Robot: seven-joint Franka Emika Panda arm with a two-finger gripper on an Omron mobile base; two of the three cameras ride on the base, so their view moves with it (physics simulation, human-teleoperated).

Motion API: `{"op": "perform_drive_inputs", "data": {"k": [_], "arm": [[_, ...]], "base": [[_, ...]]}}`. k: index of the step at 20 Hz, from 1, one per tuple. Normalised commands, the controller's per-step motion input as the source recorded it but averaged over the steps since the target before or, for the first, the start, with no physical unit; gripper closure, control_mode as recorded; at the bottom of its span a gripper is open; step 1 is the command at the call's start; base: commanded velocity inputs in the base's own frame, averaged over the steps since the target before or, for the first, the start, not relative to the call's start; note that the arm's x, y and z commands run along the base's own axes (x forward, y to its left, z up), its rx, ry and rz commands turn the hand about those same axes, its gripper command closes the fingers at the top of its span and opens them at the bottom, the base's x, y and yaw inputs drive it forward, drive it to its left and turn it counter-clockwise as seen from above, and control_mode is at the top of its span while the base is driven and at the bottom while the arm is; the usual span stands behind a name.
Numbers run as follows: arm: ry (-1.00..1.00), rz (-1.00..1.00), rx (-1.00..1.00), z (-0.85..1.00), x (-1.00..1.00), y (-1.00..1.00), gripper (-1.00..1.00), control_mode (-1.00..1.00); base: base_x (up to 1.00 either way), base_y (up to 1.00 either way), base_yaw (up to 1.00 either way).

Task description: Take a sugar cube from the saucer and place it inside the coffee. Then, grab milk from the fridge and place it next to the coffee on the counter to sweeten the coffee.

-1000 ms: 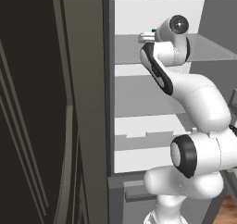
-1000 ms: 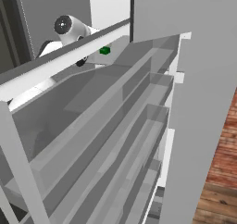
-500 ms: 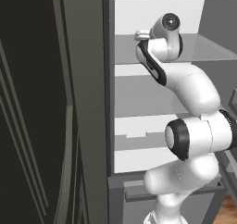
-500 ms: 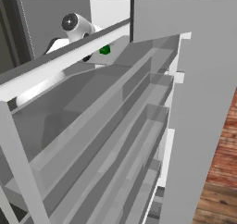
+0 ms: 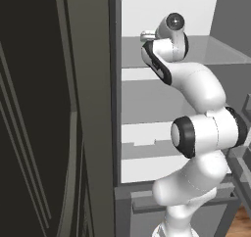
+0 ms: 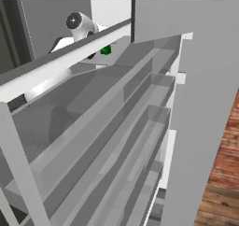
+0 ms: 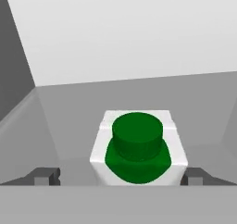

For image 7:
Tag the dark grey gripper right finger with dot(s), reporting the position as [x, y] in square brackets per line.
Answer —
[197, 176]

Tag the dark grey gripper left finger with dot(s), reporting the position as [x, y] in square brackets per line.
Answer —
[43, 176]

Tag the white milk carton green cap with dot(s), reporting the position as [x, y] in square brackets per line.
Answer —
[137, 147]

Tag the grey fridge interior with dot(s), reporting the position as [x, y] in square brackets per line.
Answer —
[123, 42]

